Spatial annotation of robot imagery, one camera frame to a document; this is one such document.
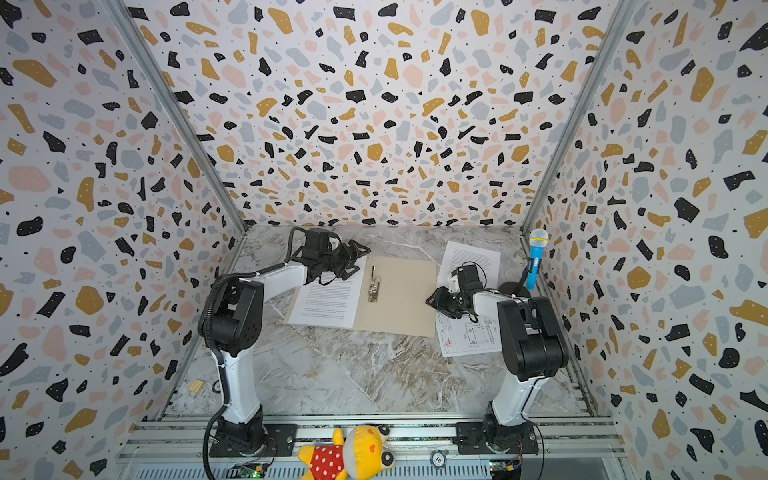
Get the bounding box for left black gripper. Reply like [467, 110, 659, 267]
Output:
[317, 240, 368, 280]

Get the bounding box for white diagram sheet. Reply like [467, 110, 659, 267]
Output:
[436, 313, 501, 358]

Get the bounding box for white text sheet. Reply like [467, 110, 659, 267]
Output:
[287, 258, 367, 329]
[437, 241, 501, 287]

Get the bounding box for beige manila folder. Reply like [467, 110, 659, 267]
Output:
[287, 256, 439, 338]

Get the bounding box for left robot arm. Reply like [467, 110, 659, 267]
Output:
[198, 227, 371, 453]

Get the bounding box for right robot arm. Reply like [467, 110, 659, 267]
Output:
[426, 262, 569, 455]

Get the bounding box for blue toy microphone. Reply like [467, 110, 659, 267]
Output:
[525, 228, 549, 293]

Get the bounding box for yellow plush toy red dress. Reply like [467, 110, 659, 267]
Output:
[298, 425, 395, 480]

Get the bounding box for right circuit board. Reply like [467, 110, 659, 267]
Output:
[489, 460, 523, 480]

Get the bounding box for small wooden block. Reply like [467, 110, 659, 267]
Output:
[188, 379, 205, 394]

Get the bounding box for left green circuit board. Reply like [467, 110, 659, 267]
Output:
[226, 462, 269, 479]

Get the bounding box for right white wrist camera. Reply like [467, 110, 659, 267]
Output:
[448, 267, 467, 294]

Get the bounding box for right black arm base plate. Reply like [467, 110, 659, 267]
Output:
[453, 422, 539, 456]

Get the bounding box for left black corrugated cable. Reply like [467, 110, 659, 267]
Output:
[202, 226, 316, 480]

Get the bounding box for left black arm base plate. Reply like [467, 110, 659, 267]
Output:
[208, 422, 298, 458]

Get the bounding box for left aluminium corner post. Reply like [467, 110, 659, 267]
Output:
[104, 1, 247, 235]

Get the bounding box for aluminium corner post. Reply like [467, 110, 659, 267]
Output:
[520, 0, 637, 234]
[104, 1, 247, 235]

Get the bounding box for aluminium front rail frame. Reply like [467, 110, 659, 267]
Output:
[114, 413, 634, 479]

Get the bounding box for right aluminium corner post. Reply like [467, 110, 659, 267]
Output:
[520, 0, 637, 234]

